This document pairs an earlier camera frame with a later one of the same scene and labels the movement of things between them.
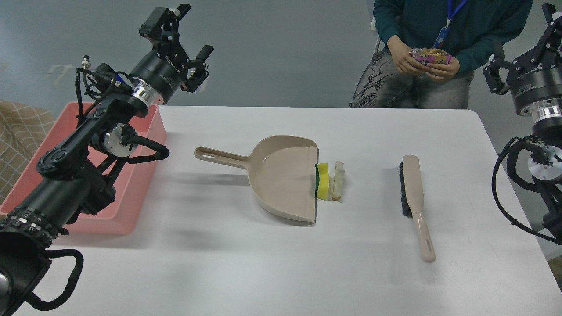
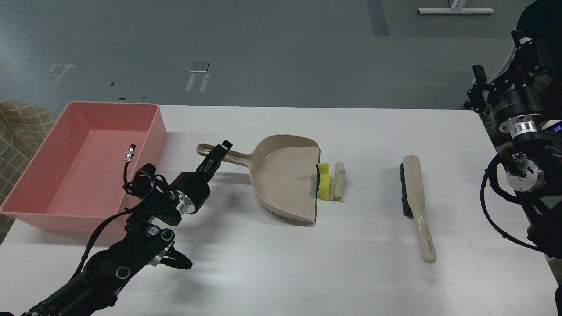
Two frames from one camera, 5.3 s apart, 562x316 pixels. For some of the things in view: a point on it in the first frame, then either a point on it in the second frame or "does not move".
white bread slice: [339, 170] does not move
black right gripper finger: [553, 25] -> [516, 35]
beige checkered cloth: [23, 127] does not move
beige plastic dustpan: [282, 172] does not move
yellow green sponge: [322, 188] does not move
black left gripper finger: [200, 72] -> [214, 159]
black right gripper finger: [492, 72] -> [475, 95]
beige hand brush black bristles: [411, 196] does not move
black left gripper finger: [163, 23] -> [226, 145]
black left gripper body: [160, 71] -> [192, 184]
